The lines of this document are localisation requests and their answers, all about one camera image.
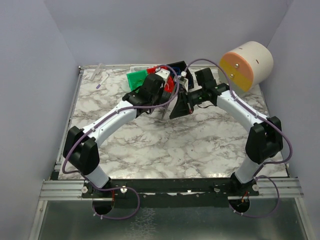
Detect black spool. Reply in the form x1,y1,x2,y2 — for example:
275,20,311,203
161,103,170,120

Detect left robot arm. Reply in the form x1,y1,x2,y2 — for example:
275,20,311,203
62,69,170,188

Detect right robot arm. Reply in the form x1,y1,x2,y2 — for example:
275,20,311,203
169,67,283,189

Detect red plastic bin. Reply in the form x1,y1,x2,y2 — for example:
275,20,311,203
146,66,175,93

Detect black plastic bin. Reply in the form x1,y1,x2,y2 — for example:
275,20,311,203
167,61,194,89

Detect green plastic bin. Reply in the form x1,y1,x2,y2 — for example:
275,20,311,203
126,70,148,91

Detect white label card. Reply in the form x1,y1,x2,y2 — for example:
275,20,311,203
130,65,156,73

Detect purple capped marker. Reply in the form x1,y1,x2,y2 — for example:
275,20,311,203
96,75,110,89

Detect large cylinder drum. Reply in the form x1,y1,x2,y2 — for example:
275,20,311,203
218,41,274,96

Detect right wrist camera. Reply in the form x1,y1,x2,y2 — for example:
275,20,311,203
178,71,189,92

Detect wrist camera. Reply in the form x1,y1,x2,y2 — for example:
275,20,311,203
178,71,189,92
155,68,170,82

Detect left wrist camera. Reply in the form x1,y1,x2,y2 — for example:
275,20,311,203
155,68,170,82

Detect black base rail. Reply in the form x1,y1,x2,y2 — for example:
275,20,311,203
81,178,259,209

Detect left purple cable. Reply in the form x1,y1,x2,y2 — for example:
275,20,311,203
61,64,181,221

